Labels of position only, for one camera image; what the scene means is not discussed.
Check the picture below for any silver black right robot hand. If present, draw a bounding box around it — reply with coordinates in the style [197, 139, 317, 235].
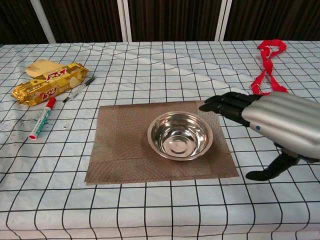
[199, 91, 320, 182]

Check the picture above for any metal bowl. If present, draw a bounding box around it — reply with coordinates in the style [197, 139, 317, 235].
[147, 112, 214, 162]

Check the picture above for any brown woven placemat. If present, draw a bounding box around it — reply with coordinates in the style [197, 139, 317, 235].
[84, 99, 240, 186]

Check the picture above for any white black-checked tablecloth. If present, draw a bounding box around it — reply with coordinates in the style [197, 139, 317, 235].
[0, 40, 320, 240]

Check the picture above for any clear pen with black cap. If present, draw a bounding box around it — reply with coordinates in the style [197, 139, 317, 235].
[62, 76, 96, 103]

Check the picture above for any gold biscuit packet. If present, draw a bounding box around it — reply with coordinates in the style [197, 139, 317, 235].
[10, 62, 89, 107]

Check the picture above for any red-capped whiteboard marker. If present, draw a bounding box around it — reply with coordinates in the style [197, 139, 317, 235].
[28, 97, 57, 141]

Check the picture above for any red ribbon lanyard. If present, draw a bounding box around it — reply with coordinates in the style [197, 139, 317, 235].
[250, 39, 288, 95]

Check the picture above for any white metal frame post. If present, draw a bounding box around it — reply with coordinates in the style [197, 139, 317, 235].
[117, 0, 133, 42]
[214, 0, 233, 42]
[29, 0, 56, 43]

